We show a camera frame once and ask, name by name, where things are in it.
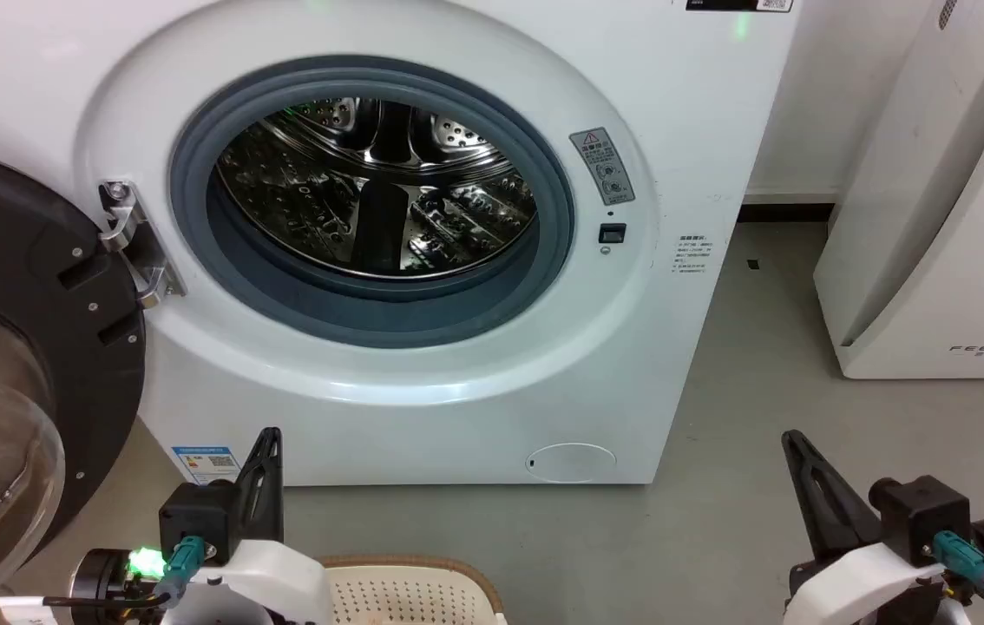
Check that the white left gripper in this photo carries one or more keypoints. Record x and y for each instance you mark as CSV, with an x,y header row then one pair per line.
x,y
275,577

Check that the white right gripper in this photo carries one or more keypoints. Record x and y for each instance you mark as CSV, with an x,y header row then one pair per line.
x,y
856,577

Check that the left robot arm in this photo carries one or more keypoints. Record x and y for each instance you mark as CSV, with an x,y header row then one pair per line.
x,y
106,582

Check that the stainless steel washing machine drum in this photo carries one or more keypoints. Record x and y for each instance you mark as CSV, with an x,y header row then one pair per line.
x,y
388,200

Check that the black washer door with glass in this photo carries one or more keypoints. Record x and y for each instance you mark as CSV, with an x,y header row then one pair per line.
x,y
15,260

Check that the blue energy label sticker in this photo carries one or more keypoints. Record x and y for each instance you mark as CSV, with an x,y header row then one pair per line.
x,y
207,464

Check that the white front-load washing machine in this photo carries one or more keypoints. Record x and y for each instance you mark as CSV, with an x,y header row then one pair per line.
x,y
423,434

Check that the beige perforated laundry basket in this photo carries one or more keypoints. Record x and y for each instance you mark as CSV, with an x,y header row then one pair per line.
x,y
405,595

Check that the grey rubber door gasket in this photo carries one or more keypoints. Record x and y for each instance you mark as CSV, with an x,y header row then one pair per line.
x,y
284,299

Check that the oval filter cover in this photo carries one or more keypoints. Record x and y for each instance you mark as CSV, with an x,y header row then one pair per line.
x,y
570,462

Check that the metal door hinge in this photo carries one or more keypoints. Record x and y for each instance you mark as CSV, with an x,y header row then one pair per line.
x,y
134,247

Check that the small printed text sticker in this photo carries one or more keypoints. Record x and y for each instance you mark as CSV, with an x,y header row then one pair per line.
x,y
692,254

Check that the white air purifier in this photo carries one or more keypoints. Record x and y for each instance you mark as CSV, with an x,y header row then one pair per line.
x,y
934,217

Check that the black door latch socket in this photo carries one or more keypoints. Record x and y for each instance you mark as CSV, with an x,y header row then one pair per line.
x,y
612,233

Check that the grey warning sticker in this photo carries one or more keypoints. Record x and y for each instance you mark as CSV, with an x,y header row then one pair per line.
x,y
603,165

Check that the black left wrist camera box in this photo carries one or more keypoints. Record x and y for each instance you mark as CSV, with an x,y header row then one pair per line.
x,y
197,519

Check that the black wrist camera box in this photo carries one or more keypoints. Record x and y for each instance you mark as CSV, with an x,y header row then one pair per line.
x,y
197,519
921,512

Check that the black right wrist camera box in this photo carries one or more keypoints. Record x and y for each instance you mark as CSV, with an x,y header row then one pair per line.
x,y
921,512

